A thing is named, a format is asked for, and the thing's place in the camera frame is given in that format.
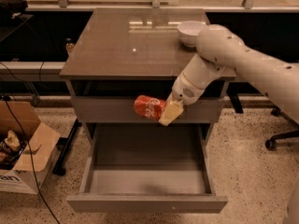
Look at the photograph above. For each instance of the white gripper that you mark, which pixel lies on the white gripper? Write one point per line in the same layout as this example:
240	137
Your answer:
183	91

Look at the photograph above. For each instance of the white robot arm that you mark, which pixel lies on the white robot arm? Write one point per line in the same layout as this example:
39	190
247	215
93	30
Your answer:
219	49

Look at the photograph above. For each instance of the grey drawer cabinet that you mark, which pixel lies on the grey drawer cabinet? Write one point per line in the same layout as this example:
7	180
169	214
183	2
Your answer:
125	52

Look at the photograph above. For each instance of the open grey middle drawer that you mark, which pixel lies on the open grey middle drawer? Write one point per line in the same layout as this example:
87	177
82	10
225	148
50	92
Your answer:
147	168

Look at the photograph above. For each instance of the closed grey top drawer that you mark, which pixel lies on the closed grey top drawer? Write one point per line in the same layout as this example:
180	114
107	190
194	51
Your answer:
121	110

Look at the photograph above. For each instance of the white ceramic bowl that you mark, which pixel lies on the white ceramic bowl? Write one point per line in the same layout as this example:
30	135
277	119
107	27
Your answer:
188	31

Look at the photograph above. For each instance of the black office chair base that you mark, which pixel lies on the black office chair base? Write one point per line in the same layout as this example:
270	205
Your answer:
271	143

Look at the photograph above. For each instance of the black table leg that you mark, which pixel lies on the black table leg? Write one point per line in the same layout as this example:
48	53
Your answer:
64	144

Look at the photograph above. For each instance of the small bottle behind cabinet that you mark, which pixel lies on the small bottle behind cabinet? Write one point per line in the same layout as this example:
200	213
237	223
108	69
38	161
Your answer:
69	45

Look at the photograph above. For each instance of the brown cardboard box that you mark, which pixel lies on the brown cardboard box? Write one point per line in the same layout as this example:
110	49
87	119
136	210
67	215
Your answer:
31	169

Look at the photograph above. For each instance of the snack bag in box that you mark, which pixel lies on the snack bag in box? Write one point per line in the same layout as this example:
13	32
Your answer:
11	148

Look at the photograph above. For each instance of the black bag on desk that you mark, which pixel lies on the black bag on desk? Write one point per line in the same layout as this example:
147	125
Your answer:
10	9

